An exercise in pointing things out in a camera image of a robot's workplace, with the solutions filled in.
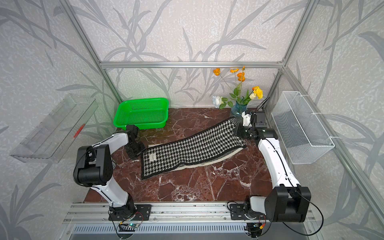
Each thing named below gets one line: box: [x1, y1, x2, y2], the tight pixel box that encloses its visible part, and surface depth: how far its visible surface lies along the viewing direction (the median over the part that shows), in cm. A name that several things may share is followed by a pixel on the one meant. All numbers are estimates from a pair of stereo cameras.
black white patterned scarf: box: [140, 117, 247, 181], surface depth 93 cm
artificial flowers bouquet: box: [212, 65, 264, 110], surface depth 94 cm
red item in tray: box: [73, 123, 86, 139], surface depth 69 cm
